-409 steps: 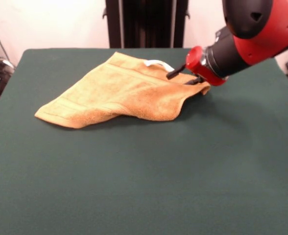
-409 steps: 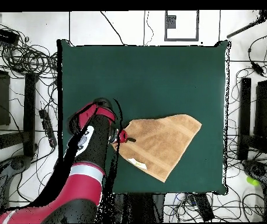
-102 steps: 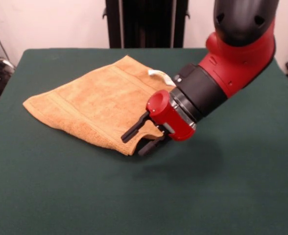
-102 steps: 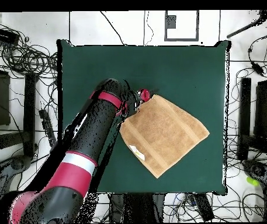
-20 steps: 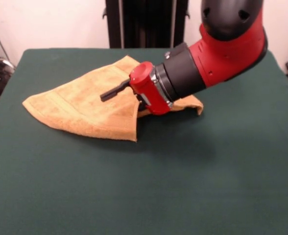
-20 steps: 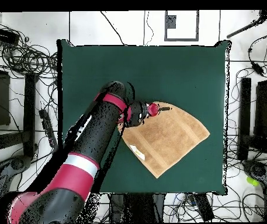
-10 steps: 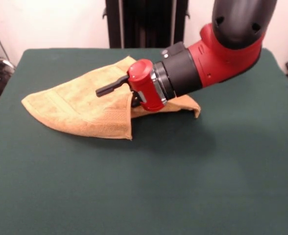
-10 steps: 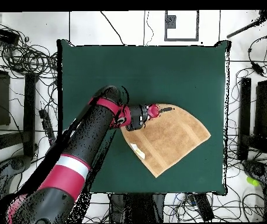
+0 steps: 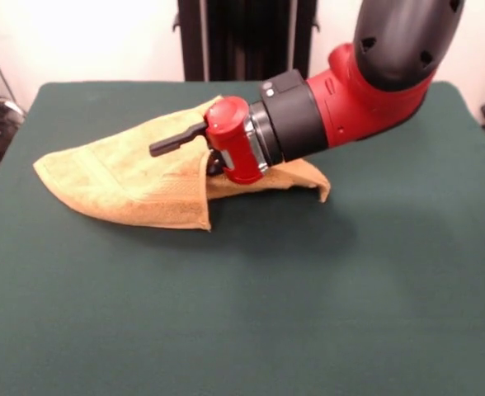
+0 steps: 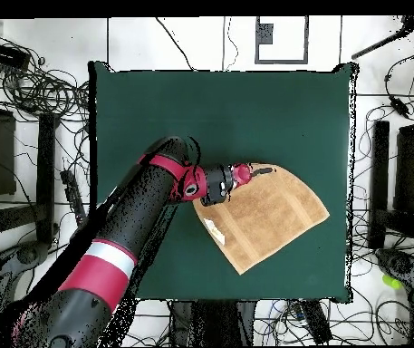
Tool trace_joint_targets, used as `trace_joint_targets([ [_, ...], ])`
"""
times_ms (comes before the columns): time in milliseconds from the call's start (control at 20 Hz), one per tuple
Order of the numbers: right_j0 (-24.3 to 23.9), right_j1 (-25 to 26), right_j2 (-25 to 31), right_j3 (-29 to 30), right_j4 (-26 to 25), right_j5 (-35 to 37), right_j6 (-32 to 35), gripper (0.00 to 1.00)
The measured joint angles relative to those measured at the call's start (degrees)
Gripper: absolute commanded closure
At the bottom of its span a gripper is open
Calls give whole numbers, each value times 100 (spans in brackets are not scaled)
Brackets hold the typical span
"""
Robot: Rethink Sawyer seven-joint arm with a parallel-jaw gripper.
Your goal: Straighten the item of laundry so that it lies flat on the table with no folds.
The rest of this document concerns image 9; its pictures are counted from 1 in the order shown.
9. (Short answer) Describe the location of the black robot pedestal stand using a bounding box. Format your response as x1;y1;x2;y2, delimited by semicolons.
172;0;321;83

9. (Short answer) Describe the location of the dark green table cloth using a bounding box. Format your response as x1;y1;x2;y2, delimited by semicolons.
0;80;485;396

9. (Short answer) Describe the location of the tan terry towel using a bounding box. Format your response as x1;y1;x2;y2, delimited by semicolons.
32;95;332;231

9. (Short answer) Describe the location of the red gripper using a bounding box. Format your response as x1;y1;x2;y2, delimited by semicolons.
148;95;268;186

